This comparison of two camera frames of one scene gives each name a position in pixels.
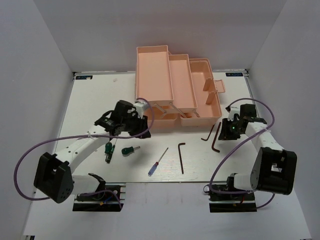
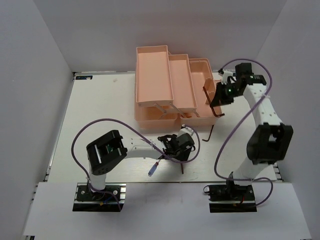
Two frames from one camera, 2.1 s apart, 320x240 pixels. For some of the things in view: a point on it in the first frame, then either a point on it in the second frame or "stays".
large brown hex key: [213, 143] -> [210, 105]
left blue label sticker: [84, 77] stays
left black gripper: [143, 124] -> [185, 155]
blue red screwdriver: [154, 167] stays
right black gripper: [225, 134] -> [219, 99]
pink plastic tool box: [176, 86] stays
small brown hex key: [209, 134] stays
